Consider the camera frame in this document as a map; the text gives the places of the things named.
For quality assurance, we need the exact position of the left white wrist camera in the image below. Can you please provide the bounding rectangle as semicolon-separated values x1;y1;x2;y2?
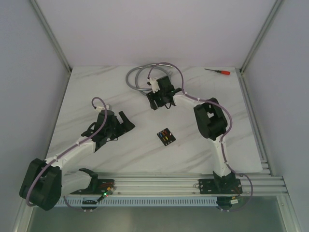
94;104;112;113

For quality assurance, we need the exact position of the grey coiled metal hose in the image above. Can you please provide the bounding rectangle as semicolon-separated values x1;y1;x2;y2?
125;63;174;98

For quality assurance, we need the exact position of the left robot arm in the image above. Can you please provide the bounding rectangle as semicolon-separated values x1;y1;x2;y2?
19;110;135;211

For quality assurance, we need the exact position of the black fuse box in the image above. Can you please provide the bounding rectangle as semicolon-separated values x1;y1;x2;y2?
157;128;176;146

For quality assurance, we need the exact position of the perforated cable duct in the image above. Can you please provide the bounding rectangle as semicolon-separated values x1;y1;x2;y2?
57;198;242;208

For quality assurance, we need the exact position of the red handled screwdriver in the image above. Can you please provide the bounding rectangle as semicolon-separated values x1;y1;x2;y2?
205;68;230;75

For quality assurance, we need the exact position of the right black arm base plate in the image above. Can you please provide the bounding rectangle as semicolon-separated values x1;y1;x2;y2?
198;179;243;195

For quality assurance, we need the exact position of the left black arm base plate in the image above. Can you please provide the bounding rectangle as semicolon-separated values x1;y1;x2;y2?
71;179;114;195

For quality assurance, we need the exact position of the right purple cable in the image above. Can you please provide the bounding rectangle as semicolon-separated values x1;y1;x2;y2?
147;64;253;213

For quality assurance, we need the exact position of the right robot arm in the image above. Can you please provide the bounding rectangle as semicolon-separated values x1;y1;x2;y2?
146;76;237;193

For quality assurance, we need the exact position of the aluminium rail frame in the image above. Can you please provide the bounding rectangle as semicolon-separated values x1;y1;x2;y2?
97;173;288;197

